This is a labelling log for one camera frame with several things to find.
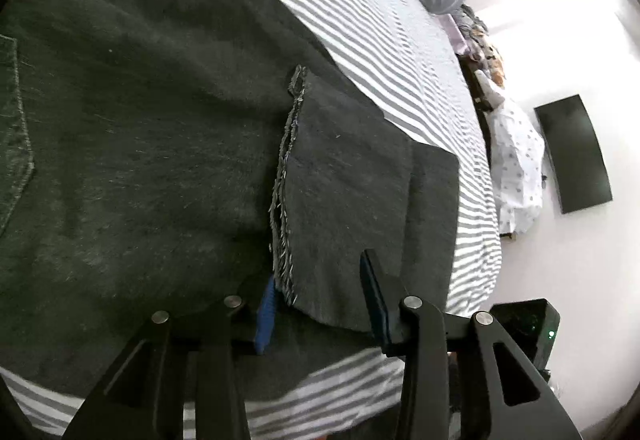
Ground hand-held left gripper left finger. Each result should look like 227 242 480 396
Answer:
62 277 278 440

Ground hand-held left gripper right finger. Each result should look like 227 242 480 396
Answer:
359 249 583 440

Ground dark grey denim pants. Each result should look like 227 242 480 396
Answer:
0 0 461 396

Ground white dotted cloth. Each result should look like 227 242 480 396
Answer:
475 70 547 235

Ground grey white striped bed sheet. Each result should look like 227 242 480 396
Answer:
0 0 503 438

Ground pile of mixed clothes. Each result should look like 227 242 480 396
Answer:
449 4 507 106

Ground black wall television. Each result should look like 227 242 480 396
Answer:
533 94 614 215

